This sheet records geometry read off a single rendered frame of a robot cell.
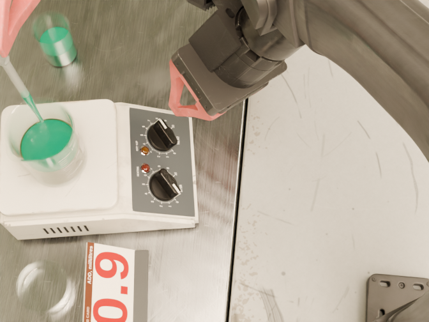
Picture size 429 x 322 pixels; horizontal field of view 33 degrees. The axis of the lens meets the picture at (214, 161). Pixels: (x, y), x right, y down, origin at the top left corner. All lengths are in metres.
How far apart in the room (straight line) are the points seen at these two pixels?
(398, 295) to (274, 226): 0.15
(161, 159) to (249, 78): 0.18
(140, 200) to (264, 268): 0.15
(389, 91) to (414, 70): 0.03
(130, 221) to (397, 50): 0.41
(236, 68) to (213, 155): 0.22
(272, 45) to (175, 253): 0.29
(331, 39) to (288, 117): 0.38
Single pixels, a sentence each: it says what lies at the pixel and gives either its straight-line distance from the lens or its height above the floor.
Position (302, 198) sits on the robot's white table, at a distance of 0.81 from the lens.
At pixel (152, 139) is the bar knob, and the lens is 0.77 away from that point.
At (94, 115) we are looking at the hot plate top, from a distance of 0.76.
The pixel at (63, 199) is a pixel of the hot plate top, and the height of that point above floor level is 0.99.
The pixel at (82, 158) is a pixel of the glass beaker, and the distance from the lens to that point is 0.72.
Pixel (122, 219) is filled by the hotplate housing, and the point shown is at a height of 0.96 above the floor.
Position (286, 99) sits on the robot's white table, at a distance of 0.86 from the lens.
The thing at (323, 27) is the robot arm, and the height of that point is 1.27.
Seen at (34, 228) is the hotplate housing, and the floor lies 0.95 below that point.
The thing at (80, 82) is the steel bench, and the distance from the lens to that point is 0.88.
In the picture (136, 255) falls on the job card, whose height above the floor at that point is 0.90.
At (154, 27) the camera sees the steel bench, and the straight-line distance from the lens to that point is 0.90.
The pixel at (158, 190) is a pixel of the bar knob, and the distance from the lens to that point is 0.75.
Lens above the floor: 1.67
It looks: 69 degrees down
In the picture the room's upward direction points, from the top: 1 degrees counter-clockwise
